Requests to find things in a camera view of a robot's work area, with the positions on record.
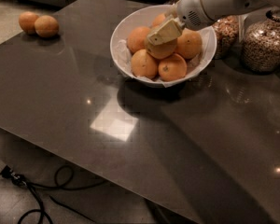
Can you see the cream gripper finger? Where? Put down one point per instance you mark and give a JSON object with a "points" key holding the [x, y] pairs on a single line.
{"points": [[171, 12], [169, 30]]}

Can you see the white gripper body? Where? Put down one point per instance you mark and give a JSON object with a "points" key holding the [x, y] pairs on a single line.
{"points": [[189, 10]]}

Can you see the orange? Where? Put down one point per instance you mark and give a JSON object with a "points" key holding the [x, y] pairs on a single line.
{"points": [[144, 65], [158, 20], [27, 22], [136, 38], [189, 44], [46, 26], [160, 51], [172, 68]]}

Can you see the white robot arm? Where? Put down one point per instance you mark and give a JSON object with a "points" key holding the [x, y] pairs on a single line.
{"points": [[198, 14]]}

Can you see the white ceramic bowl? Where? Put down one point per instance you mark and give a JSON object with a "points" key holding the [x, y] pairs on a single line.
{"points": [[141, 17]]}

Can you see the white paper bowl liner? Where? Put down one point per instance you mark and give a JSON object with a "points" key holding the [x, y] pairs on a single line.
{"points": [[122, 58]]}

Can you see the glass jar of nuts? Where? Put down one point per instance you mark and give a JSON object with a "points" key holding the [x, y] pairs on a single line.
{"points": [[226, 30]]}

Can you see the glass jar of cereal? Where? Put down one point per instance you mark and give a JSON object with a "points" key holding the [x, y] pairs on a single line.
{"points": [[261, 44]]}

